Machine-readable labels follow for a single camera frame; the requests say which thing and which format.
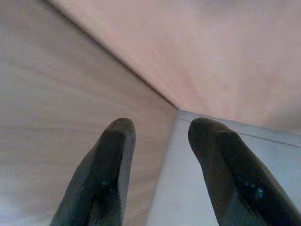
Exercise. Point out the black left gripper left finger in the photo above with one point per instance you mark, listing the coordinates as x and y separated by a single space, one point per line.
105 164

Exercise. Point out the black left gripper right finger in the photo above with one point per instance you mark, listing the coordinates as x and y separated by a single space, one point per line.
225 164

